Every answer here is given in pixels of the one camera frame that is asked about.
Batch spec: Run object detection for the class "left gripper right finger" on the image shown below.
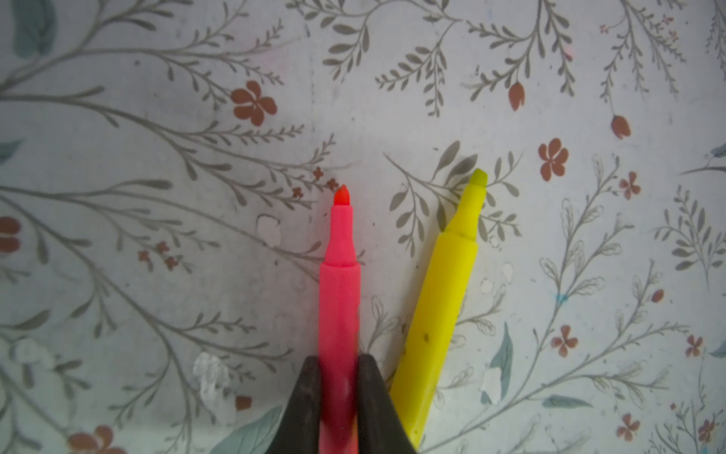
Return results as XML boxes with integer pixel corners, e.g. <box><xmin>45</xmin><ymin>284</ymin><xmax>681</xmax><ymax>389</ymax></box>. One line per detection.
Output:
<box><xmin>355</xmin><ymin>354</ymin><xmax>417</xmax><ymax>454</ymax></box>

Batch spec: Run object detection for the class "pink highlighter pen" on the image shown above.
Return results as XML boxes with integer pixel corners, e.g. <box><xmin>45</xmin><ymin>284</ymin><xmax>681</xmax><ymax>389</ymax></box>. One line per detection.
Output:
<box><xmin>319</xmin><ymin>185</ymin><xmax>361</xmax><ymax>453</ymax></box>

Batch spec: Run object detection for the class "yellow highlighter pen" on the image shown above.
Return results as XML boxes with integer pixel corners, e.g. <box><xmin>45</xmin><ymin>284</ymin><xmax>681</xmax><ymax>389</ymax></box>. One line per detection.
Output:
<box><xmin>389</xmin><ymin>169</ymin><xmax>488</xmax><ymax>448</ymax></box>

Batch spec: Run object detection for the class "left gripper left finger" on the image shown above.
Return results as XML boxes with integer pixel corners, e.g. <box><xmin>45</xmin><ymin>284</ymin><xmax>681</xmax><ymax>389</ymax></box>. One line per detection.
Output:
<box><xmin>266</xmin><ymin>356</ymin><xmax>323</xmax><ymax>454</ymax></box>

